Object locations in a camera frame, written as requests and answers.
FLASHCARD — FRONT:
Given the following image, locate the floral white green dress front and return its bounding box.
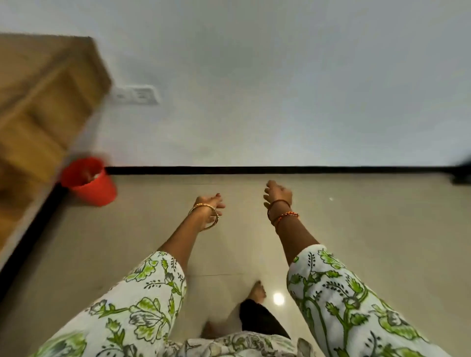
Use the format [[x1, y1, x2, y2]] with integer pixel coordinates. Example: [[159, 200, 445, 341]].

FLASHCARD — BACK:
[[161, 331, 317, 357]]

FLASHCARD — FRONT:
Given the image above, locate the right floral white green sleeve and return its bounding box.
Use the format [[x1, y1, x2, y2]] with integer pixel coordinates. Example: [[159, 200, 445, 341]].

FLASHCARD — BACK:
[[287, 244, 451, 357]]

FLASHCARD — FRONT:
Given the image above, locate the gold bangle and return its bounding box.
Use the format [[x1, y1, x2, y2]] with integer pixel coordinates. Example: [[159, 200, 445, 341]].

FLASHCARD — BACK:
[[188, 203, 220, 231]]

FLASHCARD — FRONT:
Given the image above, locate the wooden desk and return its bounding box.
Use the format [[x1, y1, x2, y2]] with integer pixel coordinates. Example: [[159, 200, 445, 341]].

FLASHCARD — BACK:
[[0, 33, 113, 251]]

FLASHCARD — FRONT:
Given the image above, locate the person's left forearm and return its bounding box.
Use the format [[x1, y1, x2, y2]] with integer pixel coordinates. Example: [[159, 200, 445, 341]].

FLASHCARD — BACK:
[[158, 211, 218, 273]]

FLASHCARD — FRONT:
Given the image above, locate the orange bucket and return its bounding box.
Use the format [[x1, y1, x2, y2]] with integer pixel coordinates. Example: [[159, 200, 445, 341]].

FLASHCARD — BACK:
[[60, 157, 118, 207]]

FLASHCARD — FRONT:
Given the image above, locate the floral white green sleeve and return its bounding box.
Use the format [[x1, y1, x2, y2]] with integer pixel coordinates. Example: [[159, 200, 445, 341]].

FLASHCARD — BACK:
[[31, 251, 187, 357], [287, 244, 451, 357]]

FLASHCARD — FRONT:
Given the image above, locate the dark grey door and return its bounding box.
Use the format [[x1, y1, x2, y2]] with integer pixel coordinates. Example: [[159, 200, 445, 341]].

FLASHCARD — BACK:
[[452, 158, 471, 184]]

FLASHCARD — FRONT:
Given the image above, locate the black floor strip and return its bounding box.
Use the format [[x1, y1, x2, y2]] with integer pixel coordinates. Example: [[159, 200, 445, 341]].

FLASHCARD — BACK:
[[0, 183, 69, 295]]

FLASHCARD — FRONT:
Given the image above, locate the brown thread bracelet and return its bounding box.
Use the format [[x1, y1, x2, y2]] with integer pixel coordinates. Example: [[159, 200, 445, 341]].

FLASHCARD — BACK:
[[267, 199, 292, 221]]

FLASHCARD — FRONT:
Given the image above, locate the white power strip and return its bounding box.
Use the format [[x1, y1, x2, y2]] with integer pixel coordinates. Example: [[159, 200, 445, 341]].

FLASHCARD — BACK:
[[110, 85, 161, 106]]

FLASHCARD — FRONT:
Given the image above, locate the person's right forearm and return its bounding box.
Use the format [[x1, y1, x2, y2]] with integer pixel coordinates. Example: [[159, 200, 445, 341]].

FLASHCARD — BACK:
[[274, 217, 321, 267]]

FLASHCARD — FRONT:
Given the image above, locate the black trouser leg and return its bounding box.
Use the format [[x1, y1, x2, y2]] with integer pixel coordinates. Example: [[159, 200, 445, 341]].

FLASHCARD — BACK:
[[239, 298, 291, 339]]

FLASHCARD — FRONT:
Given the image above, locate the orange thread bracelet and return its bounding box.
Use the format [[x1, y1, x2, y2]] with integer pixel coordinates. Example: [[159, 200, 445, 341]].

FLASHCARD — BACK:
[[274, 212, 299, 227]]

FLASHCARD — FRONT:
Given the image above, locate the person's right hand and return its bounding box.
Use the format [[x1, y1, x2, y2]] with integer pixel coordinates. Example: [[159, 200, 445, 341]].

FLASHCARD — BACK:
[[263, 179, 293, 212]]

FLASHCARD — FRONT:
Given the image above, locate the left floral white green sleeve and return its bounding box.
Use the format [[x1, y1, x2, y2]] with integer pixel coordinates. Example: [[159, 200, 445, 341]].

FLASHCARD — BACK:
[[31, 251, 187, 357]]

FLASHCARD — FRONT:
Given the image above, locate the person's left hand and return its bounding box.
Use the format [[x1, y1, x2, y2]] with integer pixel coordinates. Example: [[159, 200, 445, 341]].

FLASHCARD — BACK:
[[194, 193, 226, 218]]

